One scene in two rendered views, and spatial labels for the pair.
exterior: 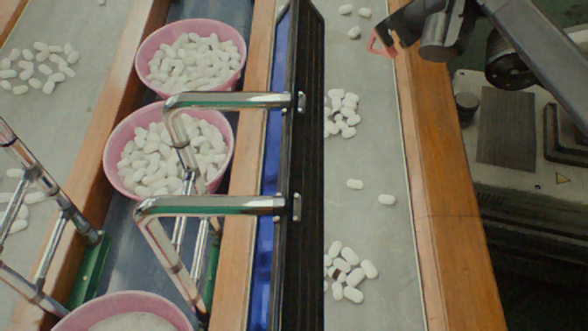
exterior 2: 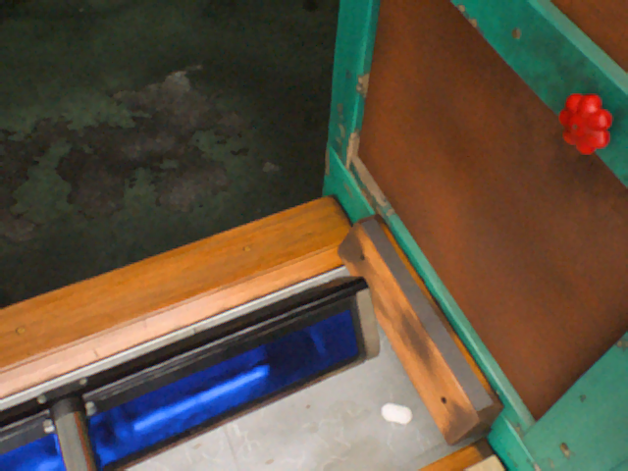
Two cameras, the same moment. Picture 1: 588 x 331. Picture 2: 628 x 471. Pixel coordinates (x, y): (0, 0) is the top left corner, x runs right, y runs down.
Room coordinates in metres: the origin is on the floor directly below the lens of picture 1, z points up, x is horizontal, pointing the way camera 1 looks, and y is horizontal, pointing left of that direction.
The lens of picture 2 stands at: (0.20, 0.23, 1.56)
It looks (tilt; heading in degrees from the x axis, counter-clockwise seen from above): 55 degrees down; 236
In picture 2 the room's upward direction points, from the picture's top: 5 degrees clockwise
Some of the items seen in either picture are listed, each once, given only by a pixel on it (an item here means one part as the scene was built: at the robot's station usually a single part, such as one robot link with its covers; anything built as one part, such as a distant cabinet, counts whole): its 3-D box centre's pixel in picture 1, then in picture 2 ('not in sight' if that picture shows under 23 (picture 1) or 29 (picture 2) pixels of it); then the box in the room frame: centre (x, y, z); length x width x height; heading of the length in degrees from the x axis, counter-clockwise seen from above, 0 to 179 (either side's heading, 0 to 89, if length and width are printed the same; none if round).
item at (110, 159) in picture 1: (174, 159); not in sight; (0.62, 0.26, 0.72); 0.27 x 0.27 x 0.10
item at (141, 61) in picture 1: (195, 68); not in sight; (0.90, 0.24, 0.72); 0.27 x 0.27 x 0.10
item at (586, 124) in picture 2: not in sight; (588, 123); (-0.14, 0.06, 1.24); 0.04 x 0.02 x 0.04; 85
